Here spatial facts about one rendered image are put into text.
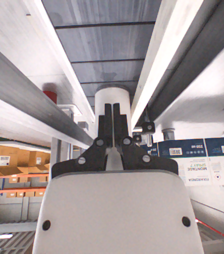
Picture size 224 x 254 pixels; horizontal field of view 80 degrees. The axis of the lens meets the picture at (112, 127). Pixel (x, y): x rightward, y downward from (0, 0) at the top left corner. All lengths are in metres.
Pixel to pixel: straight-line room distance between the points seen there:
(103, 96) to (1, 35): 0.14
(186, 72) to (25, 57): 0.24
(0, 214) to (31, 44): 9.38
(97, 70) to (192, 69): 0.13
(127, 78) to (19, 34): 0.14
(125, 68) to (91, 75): 0.04
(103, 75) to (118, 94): 0.03
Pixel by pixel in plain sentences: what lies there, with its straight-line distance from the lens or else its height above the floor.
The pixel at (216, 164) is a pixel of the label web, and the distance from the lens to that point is 0.54.
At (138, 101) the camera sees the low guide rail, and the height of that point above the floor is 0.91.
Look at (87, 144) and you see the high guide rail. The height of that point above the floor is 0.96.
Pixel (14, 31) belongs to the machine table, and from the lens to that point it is 0.22.
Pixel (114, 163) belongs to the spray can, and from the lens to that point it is 0.16.
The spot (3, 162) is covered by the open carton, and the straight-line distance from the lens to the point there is 1.95.
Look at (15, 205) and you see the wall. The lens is 9.11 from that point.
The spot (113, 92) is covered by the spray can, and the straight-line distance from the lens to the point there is 0.18.
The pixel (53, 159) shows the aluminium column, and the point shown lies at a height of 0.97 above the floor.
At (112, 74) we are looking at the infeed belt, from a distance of 0.17.
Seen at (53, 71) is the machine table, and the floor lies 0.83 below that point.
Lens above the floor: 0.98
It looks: 14 degrees down
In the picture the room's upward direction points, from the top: 178 degrees clockwise
